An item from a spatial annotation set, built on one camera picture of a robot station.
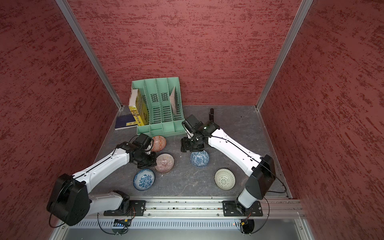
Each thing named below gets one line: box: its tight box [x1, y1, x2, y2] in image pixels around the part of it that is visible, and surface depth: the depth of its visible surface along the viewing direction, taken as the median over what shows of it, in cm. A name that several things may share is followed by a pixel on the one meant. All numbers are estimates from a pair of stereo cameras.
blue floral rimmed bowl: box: [133, 168, 156, 191], surface depth 83 cm
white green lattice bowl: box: [214, 167, 237, 191], surface depth 83 cm
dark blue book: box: [114, 114, 138, 131], surface depth 112 cm
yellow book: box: [129, 88, 150, 127], surface depth 91 cm
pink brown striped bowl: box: [154, 153, 175, 174], surface depth 87 cm
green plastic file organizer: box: [131, 77, 187, 138], surface depth 106 cm
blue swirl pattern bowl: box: [189, 150, 210, 168], surface depth 91 cm
